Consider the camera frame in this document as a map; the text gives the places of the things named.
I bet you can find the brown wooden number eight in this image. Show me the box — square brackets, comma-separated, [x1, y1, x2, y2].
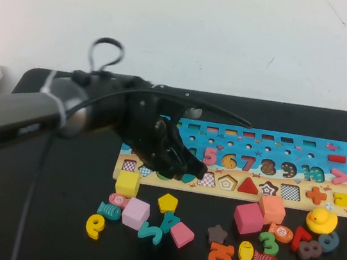
[295, 237, 323, 260]

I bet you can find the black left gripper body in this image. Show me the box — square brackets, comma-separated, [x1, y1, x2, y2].
[113, 76, 193, 174]

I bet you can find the salmon wooden cube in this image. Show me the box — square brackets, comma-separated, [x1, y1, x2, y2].
[255, 193, 289, 228]

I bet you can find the blue wooden number nine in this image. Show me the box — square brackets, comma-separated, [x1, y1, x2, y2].
[316, 228, 341, 255]

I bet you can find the yellow wooden pentagon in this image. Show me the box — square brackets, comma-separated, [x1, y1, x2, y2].
[156, 192, 180, 216]

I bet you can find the pink wooden number five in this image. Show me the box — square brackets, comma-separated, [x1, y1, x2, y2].
[201, 147, 220, 168]

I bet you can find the red wooden number seven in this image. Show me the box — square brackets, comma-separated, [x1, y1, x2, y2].
[289, 225, 314, 254]

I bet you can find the blue wooden puzzle board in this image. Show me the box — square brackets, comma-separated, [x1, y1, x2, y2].
[110, 108, 347, 217]

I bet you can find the brown wooden star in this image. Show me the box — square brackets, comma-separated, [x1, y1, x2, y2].
[205, 222, 230, 247]

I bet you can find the teal wooden number four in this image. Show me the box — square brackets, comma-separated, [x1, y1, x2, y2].
[158, 209, 182, 236]

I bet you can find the pink greater-than sign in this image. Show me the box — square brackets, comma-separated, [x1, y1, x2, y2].
[330, 167, 347, 187]

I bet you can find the black looped cable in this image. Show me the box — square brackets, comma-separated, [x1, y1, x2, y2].
[86, 36, 127, 78]

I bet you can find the orange plus sign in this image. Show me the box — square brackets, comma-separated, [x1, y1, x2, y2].
[304, 185, 329, 206]

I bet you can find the thin hanging black cable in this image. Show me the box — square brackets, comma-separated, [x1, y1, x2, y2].
[11, 129, 57, 260]

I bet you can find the yellow wooden cube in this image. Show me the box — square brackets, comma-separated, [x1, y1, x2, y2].
[113, 169, 141, 200]

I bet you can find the red minus sign bar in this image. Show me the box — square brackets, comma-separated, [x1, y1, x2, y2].
[327, 154, 347, 165]

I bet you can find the orange wooden number ten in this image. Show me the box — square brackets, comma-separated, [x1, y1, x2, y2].
[207, 241, 236, 260]

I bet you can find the magenta wooden cube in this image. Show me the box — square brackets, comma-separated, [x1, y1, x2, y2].
[231, 200, 267, 238]

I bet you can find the pink fish with five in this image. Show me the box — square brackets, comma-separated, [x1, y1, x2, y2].
[107, 191, 131, 210]

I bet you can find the red wooden triangle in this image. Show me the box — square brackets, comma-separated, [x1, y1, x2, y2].
[237, 175, 261, 195]

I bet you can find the yellow wooden fish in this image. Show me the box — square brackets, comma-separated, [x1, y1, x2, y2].
[236, 240, 257, 260]

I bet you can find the yellow wooden number nine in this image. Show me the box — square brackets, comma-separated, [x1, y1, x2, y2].
[83, 213, 107, 241]

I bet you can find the orange fish with ten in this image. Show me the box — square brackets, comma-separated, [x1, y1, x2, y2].
[266, 220, 295, 245]

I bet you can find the pink wooden trapezoid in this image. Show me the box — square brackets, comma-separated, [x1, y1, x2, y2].
[167, 220, 197, 251]

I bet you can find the white zip tie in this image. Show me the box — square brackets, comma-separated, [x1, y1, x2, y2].
[35, 69, 74, 128]

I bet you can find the teal wooden number five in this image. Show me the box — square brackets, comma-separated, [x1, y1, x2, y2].
[136, 220, 165, 247]

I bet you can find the light pink wooden cube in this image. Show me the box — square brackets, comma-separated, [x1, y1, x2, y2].
[119, 195, 152, 232]

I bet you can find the yellow equals sign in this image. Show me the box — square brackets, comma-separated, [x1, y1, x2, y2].
[331, 192, 347, 208]

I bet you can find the long black cable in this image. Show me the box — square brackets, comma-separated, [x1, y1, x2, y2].
[61, 76, 256, 148]

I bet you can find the green wooden number three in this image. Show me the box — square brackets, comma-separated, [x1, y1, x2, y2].
[255, 230, 282, 257]

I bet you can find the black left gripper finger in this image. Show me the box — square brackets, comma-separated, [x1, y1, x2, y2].
[162, 124, 213, 181]
[149, 148, 192, 184]

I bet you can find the yellow rubber duck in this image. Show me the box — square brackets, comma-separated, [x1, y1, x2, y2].
[303, 205, 340, 237]

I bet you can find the teal wooden fish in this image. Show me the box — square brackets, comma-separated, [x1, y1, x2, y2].
[95, 200, 124, 222]

